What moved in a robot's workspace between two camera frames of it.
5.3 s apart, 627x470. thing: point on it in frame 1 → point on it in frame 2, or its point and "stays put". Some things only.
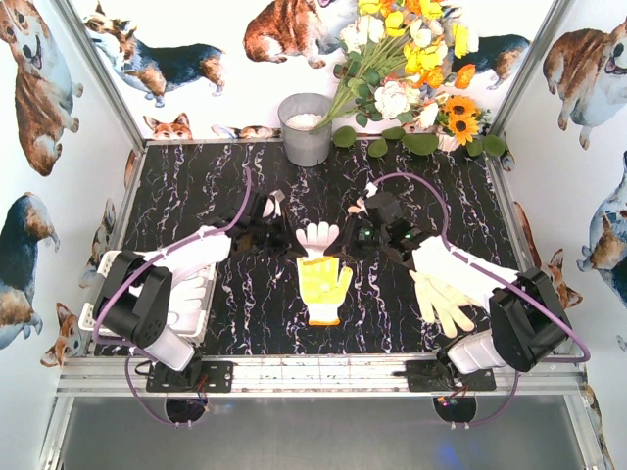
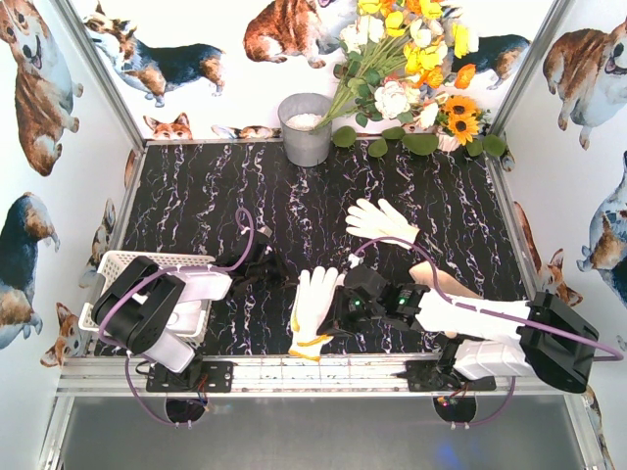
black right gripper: x=351 y=235 → x=341 y=309
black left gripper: x=276 y=234 → x=265 y=267
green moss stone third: x=394 y=132 stays put
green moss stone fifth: x=475 y=147 stays put
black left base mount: x=203 y=377 stays put
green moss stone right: x=494 y=145 stays put
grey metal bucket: x=299 y=115 stays put
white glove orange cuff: x=317 y=238 → x=313 y=295
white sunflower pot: x=446 y=142 stays put
